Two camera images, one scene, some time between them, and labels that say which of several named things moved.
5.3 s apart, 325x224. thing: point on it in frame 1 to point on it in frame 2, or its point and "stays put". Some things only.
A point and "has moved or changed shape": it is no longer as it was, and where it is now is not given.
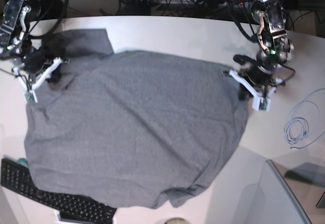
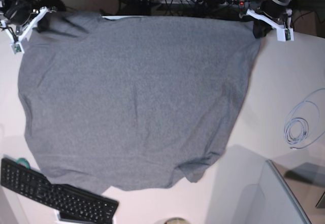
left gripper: (34, 61) to (18, 13)
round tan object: (176, 220) stays put
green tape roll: (23, 161) stays put
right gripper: (261, 71) to (274, 8)
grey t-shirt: (134, 129) has moved or changed shape
